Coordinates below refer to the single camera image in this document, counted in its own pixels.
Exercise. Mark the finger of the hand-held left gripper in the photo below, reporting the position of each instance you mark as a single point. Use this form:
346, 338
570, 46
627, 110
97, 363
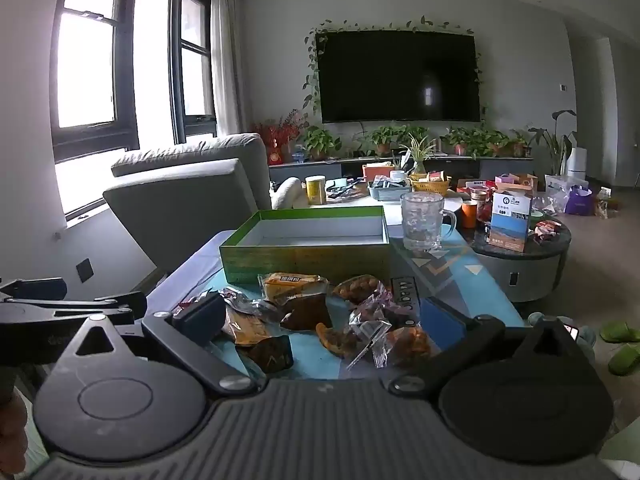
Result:
35, 289
100, 306

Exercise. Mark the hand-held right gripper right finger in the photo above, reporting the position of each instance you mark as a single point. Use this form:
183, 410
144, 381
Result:
442, 320

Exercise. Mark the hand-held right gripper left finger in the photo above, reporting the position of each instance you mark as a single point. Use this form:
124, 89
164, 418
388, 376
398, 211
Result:
200, 317

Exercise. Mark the orange bun packet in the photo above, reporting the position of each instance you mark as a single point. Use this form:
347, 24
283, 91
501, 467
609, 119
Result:
410, 345

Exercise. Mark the orange snack packet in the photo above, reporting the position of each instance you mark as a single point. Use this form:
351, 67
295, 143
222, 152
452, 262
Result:
245, 327

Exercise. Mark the silver wrapper packet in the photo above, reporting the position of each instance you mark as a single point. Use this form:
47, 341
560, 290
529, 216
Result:
245, 302

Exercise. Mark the clear dark snack packet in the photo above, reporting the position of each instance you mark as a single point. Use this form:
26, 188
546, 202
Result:
377, 310

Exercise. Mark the clear empty-looking wrapper packet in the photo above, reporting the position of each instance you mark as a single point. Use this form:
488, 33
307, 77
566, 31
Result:
372, 345

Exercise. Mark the dark brown cake packet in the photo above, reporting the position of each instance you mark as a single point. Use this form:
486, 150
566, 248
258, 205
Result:
270, 355

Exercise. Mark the yellow cracker packet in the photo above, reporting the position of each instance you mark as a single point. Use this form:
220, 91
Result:
295, 285

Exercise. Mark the orange pastry packet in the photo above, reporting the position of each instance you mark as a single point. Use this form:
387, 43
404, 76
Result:
335, 342

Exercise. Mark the green cardboard box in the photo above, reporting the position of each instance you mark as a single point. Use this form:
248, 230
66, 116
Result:
300, 255

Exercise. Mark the person's left hand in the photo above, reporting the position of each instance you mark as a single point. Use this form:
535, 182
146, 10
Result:
12, 435

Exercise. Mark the black rectangular device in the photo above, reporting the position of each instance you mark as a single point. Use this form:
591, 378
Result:
405, 300

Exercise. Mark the lavender cloth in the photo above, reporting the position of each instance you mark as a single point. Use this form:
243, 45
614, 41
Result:
185, 270

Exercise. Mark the dark round side table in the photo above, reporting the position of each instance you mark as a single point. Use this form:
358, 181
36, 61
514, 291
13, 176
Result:
530, 270

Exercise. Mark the clear glass mug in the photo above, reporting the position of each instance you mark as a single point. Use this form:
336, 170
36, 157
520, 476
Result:
422, 220

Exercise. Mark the orange cup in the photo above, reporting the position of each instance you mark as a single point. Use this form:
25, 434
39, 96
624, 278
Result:
468, 215

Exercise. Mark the blue and white carton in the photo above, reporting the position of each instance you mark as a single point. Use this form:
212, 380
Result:
510, 222

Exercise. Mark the grey sofa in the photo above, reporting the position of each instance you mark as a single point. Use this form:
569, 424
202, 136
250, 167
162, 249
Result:
175, 200

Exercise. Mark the red patterned paper cup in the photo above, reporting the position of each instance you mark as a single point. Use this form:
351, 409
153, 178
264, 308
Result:
481, 202

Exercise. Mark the smartphone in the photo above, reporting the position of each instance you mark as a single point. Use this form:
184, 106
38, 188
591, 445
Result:
571, 332

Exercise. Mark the yellow wicker basket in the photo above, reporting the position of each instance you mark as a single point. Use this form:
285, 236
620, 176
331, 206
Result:
430, 186

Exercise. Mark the red wrapped snack bag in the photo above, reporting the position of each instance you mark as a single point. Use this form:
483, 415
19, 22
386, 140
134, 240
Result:
546, 232

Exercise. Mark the teal plastic basket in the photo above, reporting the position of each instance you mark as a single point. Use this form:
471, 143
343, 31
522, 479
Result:
390, 191

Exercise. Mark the grey slippers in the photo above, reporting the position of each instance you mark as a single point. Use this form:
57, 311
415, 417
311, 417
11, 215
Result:
587, 340

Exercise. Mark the white round coffee table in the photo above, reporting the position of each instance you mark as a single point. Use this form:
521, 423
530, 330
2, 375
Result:
350, 202

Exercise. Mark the white pillow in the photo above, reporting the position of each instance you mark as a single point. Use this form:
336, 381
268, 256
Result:
289, 192

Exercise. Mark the pink box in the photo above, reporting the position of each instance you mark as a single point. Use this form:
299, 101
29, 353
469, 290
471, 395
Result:
517, 182

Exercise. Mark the orange box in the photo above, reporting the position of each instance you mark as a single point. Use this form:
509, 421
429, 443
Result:
377, 171

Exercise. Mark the grey television cabinet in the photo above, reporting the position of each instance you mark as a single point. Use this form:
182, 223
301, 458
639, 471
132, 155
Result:
500, 166

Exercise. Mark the spider plant in vase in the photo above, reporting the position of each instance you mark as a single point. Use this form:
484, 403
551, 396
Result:
419, 152

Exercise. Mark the yellow can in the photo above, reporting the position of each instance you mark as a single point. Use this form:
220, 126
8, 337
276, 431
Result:
315, 190

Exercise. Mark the white bag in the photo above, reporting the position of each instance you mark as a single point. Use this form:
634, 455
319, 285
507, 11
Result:
557, 190

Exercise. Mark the green slipper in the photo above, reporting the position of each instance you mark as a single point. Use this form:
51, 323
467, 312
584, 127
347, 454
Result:
625, 360
620, 332

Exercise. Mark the green potted plant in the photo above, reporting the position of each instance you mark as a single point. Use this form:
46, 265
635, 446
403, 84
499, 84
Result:
320, 142
492, 141
386, 137
520, 142
459, 140

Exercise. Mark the purple bag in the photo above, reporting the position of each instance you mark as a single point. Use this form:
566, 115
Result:
580, 201

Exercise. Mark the red flower arrangement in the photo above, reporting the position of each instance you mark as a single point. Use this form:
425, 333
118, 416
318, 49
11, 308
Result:
272, 135

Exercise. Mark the white air purifier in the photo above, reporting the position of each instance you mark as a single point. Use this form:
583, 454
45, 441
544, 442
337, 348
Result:
576, 162

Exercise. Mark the tall leafy floor plant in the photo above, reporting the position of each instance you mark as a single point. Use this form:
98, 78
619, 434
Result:
555, 140

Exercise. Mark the black framed window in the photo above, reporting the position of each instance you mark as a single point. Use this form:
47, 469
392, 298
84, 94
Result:
125, 60

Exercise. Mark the sheer white curtain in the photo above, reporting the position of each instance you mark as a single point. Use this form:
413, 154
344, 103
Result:
227, 60

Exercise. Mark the green ivy vine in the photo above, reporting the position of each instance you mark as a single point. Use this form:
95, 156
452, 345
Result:
311, 75

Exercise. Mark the black wall socket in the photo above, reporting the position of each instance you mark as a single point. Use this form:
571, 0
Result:
85, 270

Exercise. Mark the black wall television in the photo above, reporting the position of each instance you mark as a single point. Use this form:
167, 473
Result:
400, 75

